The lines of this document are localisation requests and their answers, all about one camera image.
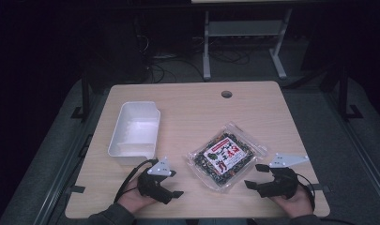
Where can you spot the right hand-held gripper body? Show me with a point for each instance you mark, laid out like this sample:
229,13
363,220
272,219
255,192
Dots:
283,184

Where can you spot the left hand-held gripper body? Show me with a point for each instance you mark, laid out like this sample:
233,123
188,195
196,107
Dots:
153,187

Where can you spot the person's left hand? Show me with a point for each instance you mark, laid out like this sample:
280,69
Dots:
133,197

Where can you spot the person's right hand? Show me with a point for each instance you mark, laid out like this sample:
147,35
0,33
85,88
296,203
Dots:
295,204

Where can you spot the clear packet of dried food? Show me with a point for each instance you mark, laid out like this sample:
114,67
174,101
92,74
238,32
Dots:
225,156

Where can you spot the white plastic bin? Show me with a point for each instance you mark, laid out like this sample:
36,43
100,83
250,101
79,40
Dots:
135,132

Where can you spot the black metal stand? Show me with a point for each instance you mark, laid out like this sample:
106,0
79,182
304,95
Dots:
84,100
345,97

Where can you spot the black table bracket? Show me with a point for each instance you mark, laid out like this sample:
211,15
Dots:
75,189

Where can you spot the white metal desk frame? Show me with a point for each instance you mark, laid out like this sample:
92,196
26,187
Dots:
245,28

